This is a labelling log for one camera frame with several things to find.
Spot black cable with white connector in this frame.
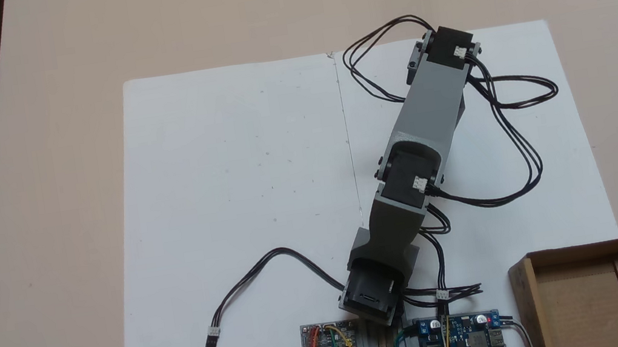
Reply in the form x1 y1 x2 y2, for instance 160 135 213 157
197 239 353 347

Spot white paper sheet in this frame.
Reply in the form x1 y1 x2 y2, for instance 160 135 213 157
331 13 618 347
78 49 383 347

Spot black three-wire motor cable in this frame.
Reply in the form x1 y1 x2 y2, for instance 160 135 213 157
416 36 575 216
336 10 446 111
391 199 486 312

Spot blue power converter board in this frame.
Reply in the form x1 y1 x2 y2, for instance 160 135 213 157
414 306 508 347

